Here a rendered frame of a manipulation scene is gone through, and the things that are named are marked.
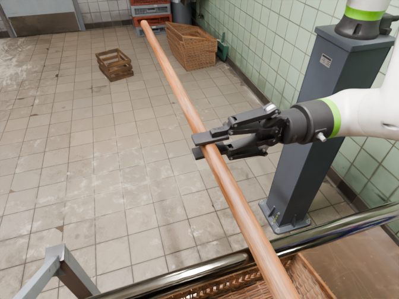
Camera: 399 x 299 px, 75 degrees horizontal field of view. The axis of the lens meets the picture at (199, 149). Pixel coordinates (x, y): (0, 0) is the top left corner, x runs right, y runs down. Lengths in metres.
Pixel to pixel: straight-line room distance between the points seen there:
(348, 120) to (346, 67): 0.51
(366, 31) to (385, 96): 0.58
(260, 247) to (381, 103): 0.35
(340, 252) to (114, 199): 1.45
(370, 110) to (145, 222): 1.52
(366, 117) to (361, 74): 0.60
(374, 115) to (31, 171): 2.31
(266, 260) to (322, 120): 0.33
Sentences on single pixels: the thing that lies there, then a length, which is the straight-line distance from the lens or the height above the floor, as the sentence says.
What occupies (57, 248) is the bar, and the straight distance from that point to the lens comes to 0.74.
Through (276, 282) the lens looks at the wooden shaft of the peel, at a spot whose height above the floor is 1.21.
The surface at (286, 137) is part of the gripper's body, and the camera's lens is 0.58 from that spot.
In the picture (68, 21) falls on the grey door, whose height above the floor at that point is 0.16.
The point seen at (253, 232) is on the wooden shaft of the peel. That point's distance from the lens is 0.39.
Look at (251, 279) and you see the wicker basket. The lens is 1.01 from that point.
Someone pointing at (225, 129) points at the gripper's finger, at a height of 1.22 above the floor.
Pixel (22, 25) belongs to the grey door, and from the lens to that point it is 5.32.
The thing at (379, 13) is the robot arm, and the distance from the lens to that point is 1.13.
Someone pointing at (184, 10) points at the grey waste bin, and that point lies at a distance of 4.72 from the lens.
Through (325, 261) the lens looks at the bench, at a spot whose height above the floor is 0.58.
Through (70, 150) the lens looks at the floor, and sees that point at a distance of 2.50.
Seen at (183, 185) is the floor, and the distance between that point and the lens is 1.98.
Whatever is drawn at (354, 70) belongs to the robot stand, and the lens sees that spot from 1.15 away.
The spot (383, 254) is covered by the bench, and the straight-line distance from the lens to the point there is 1.27.
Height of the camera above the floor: 1.54
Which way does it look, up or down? 43 degrees down
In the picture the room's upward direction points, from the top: straight up
